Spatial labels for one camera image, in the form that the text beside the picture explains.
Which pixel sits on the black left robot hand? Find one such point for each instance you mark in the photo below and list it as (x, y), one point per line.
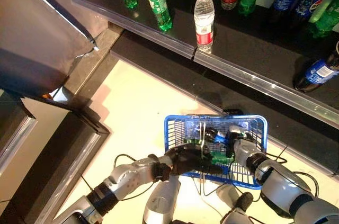
(188, 161)

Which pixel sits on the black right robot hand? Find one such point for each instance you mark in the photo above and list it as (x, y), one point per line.
(238, 135)

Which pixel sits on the blue plastic shopping basket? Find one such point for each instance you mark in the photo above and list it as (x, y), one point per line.
(174, 134)

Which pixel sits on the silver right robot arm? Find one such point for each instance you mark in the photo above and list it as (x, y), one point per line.
(280, 181)

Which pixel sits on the silver left robot leg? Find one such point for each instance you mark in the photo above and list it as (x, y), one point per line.
(161, 200)

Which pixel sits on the silver robot leg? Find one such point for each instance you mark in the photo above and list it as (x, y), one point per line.
(238, 208)
(161, 200)

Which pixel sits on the silver right robot leg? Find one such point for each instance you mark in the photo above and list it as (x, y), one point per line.
(238, 208)

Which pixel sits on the black framed cabinet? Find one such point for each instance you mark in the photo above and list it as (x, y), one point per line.
(66, 155)

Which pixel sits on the small orange object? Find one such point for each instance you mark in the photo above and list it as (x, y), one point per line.
(47, 96)

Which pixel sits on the black shelf board clear rail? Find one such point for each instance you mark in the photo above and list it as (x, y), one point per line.
(251, 54)
(106, 4)

